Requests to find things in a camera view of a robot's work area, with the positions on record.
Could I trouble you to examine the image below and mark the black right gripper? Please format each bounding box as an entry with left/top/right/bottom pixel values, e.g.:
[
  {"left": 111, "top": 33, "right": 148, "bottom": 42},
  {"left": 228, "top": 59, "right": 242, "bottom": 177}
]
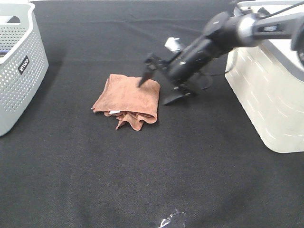
[{"left": 137, "top": 35, "right": 234, "bottom": 105}]

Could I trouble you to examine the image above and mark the brown towel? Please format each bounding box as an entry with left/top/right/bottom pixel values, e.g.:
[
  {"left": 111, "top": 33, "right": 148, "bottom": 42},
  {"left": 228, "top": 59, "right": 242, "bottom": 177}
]
[{"left": 92, "top": 74, "right": 161, "bottom": 131}]

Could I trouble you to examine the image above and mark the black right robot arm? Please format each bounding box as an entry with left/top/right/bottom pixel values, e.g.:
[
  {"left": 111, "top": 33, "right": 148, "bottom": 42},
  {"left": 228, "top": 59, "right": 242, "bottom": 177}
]
[{"left": 138, "top": 1, "right": 304, "bottom": 105}]

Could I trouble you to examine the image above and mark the white crumpled tape piece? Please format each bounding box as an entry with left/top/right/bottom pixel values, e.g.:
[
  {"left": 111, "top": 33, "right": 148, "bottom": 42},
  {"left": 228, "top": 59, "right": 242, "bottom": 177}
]
[{"left": 164, "top": 37, "right": 183, "bottom": 53}]

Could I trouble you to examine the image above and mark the cream basket with grey rim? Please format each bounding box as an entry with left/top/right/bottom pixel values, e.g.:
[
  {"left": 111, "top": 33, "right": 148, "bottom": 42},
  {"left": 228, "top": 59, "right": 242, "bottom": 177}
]
[{"left": 224, "top": 0, "right": 304, "bottom": 153}]

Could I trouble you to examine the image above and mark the black table cloth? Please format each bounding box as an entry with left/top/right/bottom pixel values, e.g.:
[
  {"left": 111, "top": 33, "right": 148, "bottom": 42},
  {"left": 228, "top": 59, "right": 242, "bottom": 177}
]
[{"left": 0, "top": 0, "right": 304, "bottom": 228}]

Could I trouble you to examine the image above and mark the clear tape piece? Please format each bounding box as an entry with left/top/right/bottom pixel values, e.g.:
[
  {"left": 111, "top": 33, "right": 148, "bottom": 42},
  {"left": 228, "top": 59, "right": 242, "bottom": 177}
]
[{"left": 148, "top": 209, "right": 186, "bottom": 228}]

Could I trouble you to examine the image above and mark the grey perforated basket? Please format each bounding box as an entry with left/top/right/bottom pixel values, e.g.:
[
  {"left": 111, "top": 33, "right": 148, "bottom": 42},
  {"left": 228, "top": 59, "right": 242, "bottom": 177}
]
[{"left": 0, "top": 0, "right": 49, "bottom": 135}]

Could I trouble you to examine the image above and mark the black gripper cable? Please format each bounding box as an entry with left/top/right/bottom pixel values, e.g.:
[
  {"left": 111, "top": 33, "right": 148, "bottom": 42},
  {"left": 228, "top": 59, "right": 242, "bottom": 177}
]
[{"left": 190, "top": 68, "right": 226, "bottom": 90}]

